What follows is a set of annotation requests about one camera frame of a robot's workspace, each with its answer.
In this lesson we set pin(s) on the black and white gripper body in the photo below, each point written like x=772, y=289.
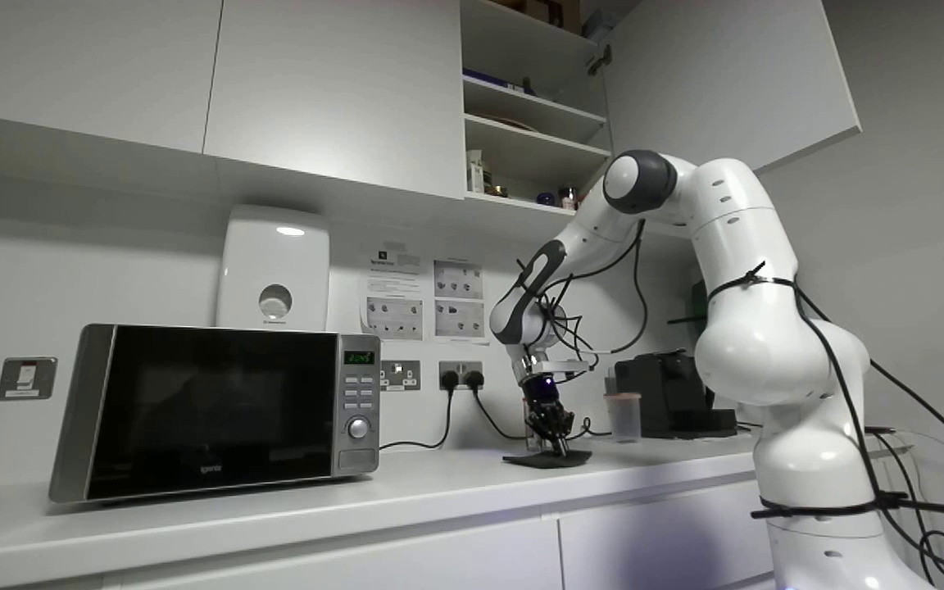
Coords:
x=546, y=387

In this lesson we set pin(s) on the black cloth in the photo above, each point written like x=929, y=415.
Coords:
x=546, y=459

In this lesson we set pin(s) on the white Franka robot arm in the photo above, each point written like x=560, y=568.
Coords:
x=777, y=350

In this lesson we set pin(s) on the translucent plastic cup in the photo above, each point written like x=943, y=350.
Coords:
x=625, y=416

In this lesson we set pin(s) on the steel double socket with plugs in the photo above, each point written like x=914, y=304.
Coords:
x=462, y=374

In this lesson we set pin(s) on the black coffee machine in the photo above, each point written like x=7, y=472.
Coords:
x=672, y=397

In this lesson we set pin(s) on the white base cabinet door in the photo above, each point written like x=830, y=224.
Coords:
x=384, y=558

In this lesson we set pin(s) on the white open shelf cabinet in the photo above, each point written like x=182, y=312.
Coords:
x=527, y=166

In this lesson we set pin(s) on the white bottle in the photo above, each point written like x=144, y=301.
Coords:
x=477, y=171

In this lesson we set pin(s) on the blue flat item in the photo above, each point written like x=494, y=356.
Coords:
x=487, y=81

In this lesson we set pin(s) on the silver black microwave oven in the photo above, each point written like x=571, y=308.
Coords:
x=211, y=410

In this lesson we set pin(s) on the white open cabinet door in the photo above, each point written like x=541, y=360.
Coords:
x=714, y=66

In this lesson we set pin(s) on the white double wall socket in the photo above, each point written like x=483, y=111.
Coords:
x=462, y=319
x=462, y=279
x=396, y=316

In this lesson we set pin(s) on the silver wall switch plate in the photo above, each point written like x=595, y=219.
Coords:
x=29, y=378
x=403, y=374

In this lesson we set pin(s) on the small wall label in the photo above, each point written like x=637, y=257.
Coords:
x=396, y=260

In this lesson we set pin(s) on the white wall dispenser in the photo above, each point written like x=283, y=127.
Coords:
x=274, y=265

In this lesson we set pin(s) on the white wall cabinet door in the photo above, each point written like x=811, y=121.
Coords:
x=80, y=66
x=328, y=88

